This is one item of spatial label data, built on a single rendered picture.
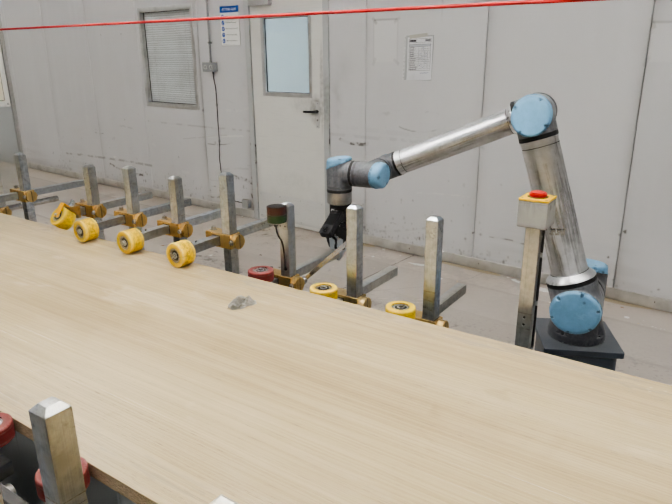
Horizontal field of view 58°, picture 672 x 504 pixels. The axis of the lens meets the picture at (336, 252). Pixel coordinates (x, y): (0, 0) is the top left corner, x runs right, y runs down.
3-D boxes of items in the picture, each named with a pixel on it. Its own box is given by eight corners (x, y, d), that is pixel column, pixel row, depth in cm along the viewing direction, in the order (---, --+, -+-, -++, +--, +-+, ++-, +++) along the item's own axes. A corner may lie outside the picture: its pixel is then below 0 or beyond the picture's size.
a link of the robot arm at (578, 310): (609, 314, 196) (558, 85, 183) (606, 336, 181) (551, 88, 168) (560, 320, 204) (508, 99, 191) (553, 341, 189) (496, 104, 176)
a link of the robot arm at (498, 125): (555, 84, 194) (374, 155, 228) (550, 86, 183) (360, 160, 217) (566, 119, 195) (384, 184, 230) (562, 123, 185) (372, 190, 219)
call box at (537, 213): (525, 222, 149) (527, 191, 147) (554, 226, 145) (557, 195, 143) (515, 229, 144) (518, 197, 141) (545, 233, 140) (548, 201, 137)
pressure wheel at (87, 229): (102, 234, 220) (92, 241, 225) (93, 214, 220) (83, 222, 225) (88, 238, 215) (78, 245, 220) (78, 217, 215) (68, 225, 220)
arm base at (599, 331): (543, 321, 223) (545, 296, 219) (597, 324, 220) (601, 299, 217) (552, 344, 205) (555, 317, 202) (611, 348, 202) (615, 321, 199)
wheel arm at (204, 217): (229, 212, 247) (228, 203, 245) (235, 213, 245) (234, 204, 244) (126, 243, 207) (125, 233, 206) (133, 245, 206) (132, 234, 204)
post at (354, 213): (352, 352, 190) (352, 202, 175) (362, 355, 188) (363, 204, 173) (346, 356, 187) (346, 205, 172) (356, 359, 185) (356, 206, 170)
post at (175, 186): (186, 299, 230) (174, 174, 215) (192, 301, 228) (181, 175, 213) (179, 303, 227) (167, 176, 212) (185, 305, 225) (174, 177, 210)
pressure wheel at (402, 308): (380, 339, 166) (381, 300, 163) (408, 336, 168) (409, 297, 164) (390, 352, 159) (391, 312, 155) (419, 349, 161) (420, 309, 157)
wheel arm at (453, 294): (456, 293, 197) (457, 281, 195) (466, 295, 195) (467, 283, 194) (390, 344, 163) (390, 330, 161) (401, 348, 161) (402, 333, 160)
